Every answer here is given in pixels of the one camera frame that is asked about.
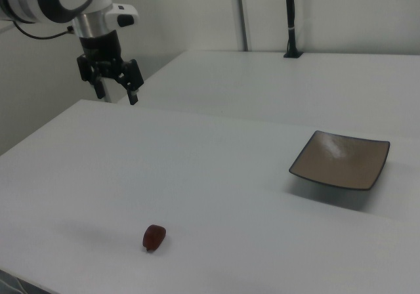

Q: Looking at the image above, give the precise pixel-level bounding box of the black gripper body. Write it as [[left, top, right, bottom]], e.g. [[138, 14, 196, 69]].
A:
[[76, 31, 145, 91]]

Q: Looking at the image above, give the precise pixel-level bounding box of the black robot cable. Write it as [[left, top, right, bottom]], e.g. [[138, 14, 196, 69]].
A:
[[12, 20, 74, 41]]

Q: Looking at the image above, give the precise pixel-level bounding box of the small dark red food item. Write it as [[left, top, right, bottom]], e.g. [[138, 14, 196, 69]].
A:
[[142, 224, 167, 253]]

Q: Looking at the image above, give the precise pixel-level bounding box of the grey metal wall profile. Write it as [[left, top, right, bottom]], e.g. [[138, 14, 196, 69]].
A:
[[102, 77, 112, 104], [234, 0, 253, 52]]

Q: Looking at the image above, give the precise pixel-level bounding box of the square brown ceramic plate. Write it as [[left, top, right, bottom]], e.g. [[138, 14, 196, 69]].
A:
[[288, 130, 391, 192]]

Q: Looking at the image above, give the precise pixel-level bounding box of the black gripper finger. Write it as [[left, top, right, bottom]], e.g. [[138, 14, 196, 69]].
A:
[[127, 87, 140, 106], [93, 77, 106, 100]]

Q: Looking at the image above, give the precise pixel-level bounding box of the black pole with base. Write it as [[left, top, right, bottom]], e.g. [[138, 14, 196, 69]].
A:
[[283, 0, 304, 59]]

